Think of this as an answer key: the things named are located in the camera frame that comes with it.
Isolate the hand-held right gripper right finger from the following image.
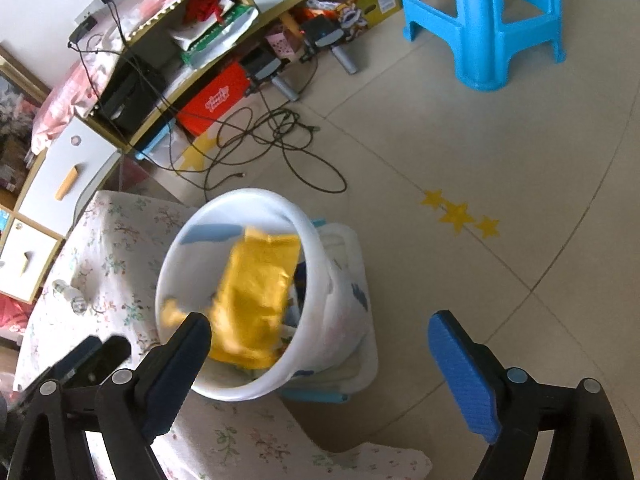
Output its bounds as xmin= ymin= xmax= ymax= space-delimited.
xmin=428 ymin=310 xmax=632 ymax=480

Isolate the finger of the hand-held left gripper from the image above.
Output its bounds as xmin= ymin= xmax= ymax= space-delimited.
xmin=49 ymin=336 xmax=104 ymax=387
xmin=75 ymin=335 xmax=132 ymax=388

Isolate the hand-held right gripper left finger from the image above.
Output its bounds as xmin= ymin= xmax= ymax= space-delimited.
xmin=10 ymin=312 xmax=212 ymax=480

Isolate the yellow snack bag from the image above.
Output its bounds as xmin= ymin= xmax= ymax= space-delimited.
xmin=160 ymin=227 xmax=302 ymax=368

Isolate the white bucket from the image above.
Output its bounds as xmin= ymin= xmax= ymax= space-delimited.
xmin=155 ymin=188 xmax=373 ymax=402

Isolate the white plastic storage bin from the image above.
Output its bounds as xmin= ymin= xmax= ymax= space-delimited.
xmin=280 ymin=217 xmax=379 ymax=403

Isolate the wooden shelf cabinet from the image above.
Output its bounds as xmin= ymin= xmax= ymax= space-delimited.
xmin=0 ymin=115 xmax=126 ymax=306

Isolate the light blue plastic box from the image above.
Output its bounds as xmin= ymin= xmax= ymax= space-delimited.
xmin=135 ymin=120 xmax=176 ymax=161

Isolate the black electronic box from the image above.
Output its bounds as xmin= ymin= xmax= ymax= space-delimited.
xmin=95 ymin=55 xmax=168 ymax=133

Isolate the red box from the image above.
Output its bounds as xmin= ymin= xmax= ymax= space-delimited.
xmin=176 ymin=62 xmax=251 ymax=137

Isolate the blue plastic stool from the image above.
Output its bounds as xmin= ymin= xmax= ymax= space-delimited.
xmin=395 ymin=0 xmax=566 ymax=92

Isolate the black grey device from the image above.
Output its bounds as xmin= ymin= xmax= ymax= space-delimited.
xmin=240 ymin=50 xmax=301 ymax=102
xmin=300 ymin=15 xmax=361 ymax=76

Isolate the black power adapter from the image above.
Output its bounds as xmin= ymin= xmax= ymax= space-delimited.
xmin=67 ymin=16 xmax=98 ymax=48

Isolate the green white bag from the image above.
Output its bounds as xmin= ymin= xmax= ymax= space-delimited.
xmin=167 ymin=4 xmax=261 ymax=68

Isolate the red cloth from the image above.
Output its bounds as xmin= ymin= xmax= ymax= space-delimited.
xmin=182 ymin=0 xmax=226 ymax=26

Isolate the black power cable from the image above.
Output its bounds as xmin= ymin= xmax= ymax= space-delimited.
xmin=167 ymin=90 xmax=348 ymax=206

